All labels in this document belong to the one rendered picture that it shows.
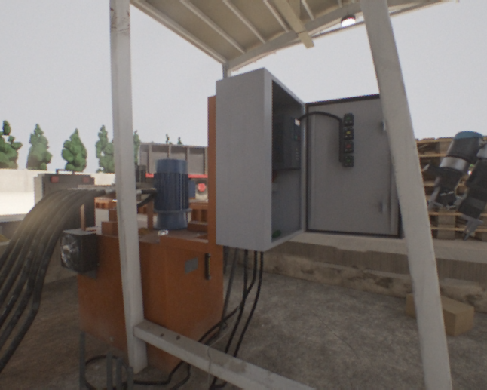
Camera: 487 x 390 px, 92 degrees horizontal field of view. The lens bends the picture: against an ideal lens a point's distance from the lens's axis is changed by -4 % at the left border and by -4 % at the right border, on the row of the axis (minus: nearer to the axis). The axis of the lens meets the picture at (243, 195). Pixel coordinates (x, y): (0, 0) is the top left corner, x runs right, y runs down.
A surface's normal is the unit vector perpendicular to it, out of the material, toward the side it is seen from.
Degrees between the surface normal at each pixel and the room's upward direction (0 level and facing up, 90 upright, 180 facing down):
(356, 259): 91
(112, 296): 90
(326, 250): 90
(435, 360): 93
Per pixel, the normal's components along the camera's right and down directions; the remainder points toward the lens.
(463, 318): 0.37, 0.03
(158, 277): -0.47, 0.03
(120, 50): 0.84, 0.04
